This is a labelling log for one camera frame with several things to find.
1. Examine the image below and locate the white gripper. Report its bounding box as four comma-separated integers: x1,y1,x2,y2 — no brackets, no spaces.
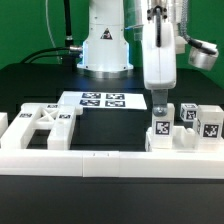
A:
142,6,176,117

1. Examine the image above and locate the white chair seat part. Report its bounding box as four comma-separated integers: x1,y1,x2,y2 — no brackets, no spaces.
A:
145,126,224,153

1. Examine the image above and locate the white chair back part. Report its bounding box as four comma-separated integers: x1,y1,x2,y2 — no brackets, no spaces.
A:
0,103,83,150

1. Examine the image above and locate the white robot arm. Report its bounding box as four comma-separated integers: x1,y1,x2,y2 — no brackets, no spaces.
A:
78,0,187,117

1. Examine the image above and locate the white tagged cube right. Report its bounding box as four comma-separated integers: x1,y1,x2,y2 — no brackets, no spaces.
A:
180,103,198,122

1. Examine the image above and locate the white block at left edge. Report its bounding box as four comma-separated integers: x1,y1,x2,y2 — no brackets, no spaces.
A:
0,112,8,138

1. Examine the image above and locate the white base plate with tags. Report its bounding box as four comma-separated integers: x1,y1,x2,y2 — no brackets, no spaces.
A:
58,91,147,110

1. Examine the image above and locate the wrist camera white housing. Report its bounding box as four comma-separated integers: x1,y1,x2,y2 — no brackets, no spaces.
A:
188,39,219,70

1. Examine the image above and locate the black cable bundle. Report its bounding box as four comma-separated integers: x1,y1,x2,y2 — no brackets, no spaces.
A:
20,0,84,64

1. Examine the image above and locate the thin white cable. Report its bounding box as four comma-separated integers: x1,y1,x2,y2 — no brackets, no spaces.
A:
45,0,63,64

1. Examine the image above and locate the white U-shaped fence frame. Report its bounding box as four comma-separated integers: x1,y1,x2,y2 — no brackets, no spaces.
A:
0,139,224,179

